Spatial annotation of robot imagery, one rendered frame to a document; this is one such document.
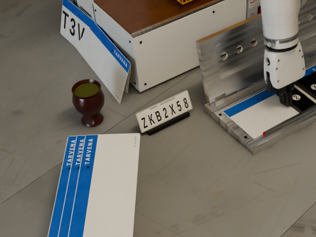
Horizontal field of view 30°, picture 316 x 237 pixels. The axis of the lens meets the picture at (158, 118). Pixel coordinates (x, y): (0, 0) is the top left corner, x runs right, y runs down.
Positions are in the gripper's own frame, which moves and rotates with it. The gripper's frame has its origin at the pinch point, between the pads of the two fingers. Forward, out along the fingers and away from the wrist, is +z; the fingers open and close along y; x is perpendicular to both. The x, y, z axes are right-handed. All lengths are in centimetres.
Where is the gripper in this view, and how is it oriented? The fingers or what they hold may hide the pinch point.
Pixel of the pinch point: (285, 97)
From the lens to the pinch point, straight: 156.2
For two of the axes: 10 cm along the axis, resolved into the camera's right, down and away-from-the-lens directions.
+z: 1.8, 8.3, 5.2
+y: 8.4, -4.0, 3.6
